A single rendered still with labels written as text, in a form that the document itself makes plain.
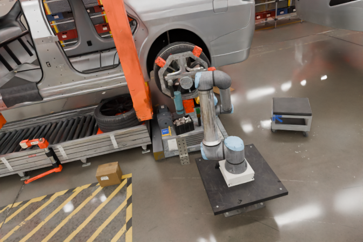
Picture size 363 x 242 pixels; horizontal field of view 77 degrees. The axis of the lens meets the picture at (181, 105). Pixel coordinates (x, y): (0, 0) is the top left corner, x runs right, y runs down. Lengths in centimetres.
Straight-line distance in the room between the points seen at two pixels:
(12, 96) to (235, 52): 273
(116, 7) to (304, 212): 233
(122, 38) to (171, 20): 73
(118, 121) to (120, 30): 111
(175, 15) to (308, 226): 234
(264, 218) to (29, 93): 285
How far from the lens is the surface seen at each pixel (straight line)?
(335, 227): 233
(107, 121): 285
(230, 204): 194
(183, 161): 262
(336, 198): 251
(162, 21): 272
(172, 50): 251
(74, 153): 304
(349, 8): 406
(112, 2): 218
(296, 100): 305
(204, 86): 166
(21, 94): 331
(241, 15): 292
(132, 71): 231
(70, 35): 657
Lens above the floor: 188
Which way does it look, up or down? 31 degrees down
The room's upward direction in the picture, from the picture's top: 10 degrees counter-clockwise
